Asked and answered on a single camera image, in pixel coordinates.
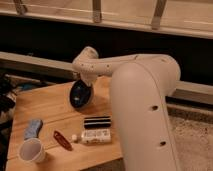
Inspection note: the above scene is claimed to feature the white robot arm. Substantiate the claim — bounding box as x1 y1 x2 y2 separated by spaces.
72 47 181 171

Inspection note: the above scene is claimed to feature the white labelled bottle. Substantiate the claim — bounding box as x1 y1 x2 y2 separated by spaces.
71 129 111 144

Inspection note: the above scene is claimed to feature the white plastic cup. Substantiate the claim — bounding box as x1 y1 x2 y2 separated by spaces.
18 138 46 163

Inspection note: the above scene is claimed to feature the wooden railing shelf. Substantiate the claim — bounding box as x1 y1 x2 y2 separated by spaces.
0 0 213 39

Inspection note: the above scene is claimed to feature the black white striped box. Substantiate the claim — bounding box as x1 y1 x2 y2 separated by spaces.
84 116 111 129

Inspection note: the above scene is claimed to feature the brown red oblong object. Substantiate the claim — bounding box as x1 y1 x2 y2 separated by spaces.
53 131 72 151

